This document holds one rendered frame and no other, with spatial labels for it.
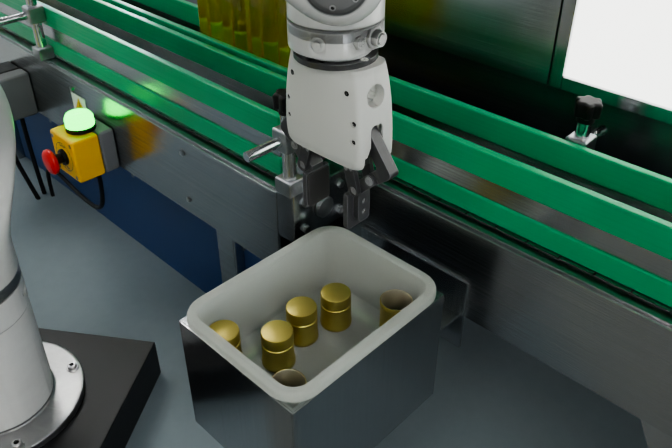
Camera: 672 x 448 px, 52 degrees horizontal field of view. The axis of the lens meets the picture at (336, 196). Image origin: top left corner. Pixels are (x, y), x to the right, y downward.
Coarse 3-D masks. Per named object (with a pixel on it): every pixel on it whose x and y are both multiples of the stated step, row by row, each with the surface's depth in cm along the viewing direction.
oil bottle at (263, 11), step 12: (252, 0) 91; (264, 0) 89; (276, 0) 88; (252, 12) 92; (264, 12) 90; (276, 12) 89; (252, 24) 93; (264, 24) 91; (276, 24) 90; (252, 36) 94; (264, 36) 92; (276, 36) 91; (252, 48) 95; (264, 48) 93; (276, 48) 92; (276, 60) 93
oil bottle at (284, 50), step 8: (280, 0) 87; (280, 8) 88; (280, 16) 88; (280, 24) 89; (280, 32) 90; (280, 40) 90; (280, 48) 91; (288, 48) 90; (280, 56) 92; (288, 56) 90; (280, 64) 92
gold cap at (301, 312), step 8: (304, 296) 76; (288, 304) 75; (296, 304) 75; (304, 304) 75; (312, 304) 75; (288, 312) 74; (296, 312) 74; (304, 312) 74; (312, 312) 74; (288, 320) 74; (296, 320) 73; (304, 320) 73; (312, 320) 74; (296, 328) 74; (304, 328) 74; (312, 328) 75; (296, 336) 75; (304, 336) 75; (312, 336) 75; (296, 344) 75; (304, 344) 75
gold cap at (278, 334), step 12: (276, 324) 72; (288, 324) 72; (264, 336) 71; (276, 336) 71; (288, 336) 71; (264, 348) 71; (276, 348) 70; (288, 348) 71; (264, 360) 72; (276, 360) 71; (288, 360) 72
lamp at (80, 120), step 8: (72, 112) 104; (80, 112) 104; (88, 112) 105; (64, 120) 104; (72, 120) 103; (80, 120) 104; (88, 120) 104; (72, 128) 104; (80, 128) 104; (88, 128) 105
